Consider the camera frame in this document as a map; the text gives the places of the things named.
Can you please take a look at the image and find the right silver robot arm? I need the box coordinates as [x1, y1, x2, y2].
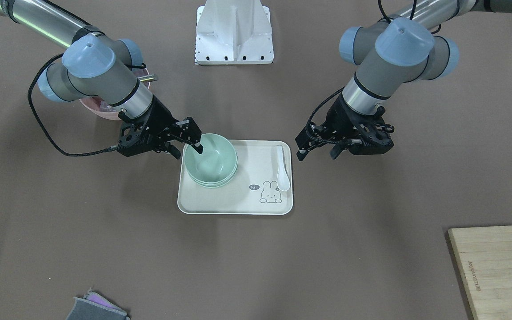
[0, 0, 203, 159]

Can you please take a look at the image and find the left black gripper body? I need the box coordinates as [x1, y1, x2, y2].
[309, 94, 394, 155]

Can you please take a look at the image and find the wooden cutting board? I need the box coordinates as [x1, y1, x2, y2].
[448, 225, 512, 320]

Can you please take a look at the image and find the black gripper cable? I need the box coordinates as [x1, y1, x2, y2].
[27, 53, 121, 157]

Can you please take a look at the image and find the green bowl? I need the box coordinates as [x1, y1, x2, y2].
[183, 133, 238, 181]
[188, 172, 236, 188]

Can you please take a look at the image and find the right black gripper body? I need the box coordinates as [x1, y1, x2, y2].
[116, 97, 179, 157]

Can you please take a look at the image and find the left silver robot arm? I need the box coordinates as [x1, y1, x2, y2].
[295, 0, 512, 161]

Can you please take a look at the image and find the white ceramic spoon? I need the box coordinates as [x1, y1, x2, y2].
[276, 145, 291, 191]

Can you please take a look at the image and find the cream serving tray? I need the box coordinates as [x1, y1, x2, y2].
[177, 140, 293, 215]

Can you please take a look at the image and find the pink bowl with ice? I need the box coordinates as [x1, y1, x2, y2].
[79, 67, 151, 121]

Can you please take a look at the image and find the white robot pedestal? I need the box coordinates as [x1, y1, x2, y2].
[194, 0, 274, 65]

